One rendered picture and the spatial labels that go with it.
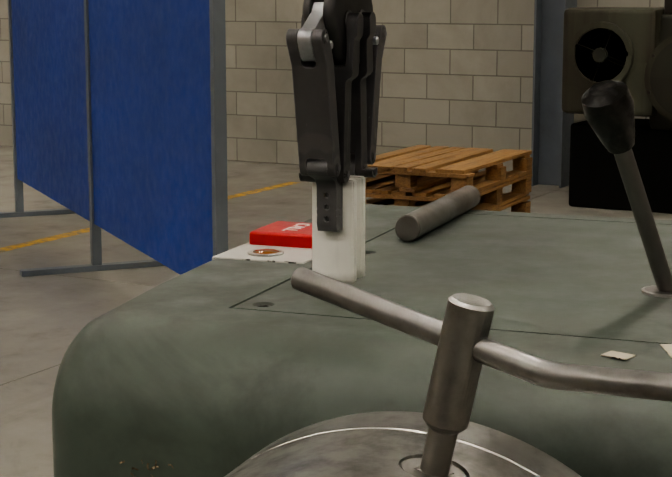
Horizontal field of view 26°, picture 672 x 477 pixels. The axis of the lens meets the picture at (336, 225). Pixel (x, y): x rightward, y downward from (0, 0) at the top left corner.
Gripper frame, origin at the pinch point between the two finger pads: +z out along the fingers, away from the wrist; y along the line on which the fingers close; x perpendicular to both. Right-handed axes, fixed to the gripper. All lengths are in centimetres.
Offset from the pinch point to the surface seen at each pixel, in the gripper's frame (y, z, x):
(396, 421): 21.4, 6.3, 11.2
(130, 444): 16.2, 11.2, -7.4
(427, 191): -724, 101, -213
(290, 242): -15.3, 4.0, -9.8
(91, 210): -570, 98, -349
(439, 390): 28.3, 2.4, 15.5
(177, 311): 8.8, 4.5, -7.8
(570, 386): 29.4, 1.3, 21.8
